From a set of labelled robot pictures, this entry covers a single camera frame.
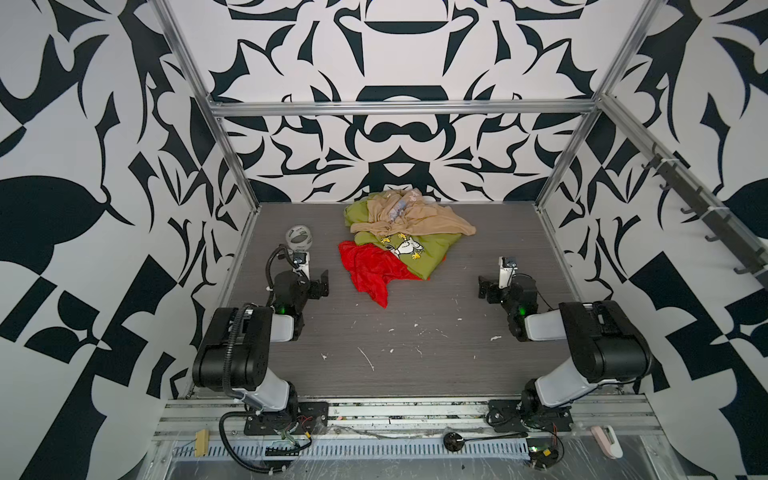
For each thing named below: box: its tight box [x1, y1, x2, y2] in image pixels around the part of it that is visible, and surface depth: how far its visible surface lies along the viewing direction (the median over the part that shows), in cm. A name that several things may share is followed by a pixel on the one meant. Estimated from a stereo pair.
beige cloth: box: [350, 189, 477, 236], surface depth 110 cm
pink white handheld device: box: [591, 425, 623, 459], surface depth 71 cm
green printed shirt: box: [345, 193, 462, 281], surface depth 103 cm
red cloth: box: [338, 241, 423, 309], surface depth 101 cm
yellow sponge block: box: [195, 428, 210, 458], surface depth 72 cm
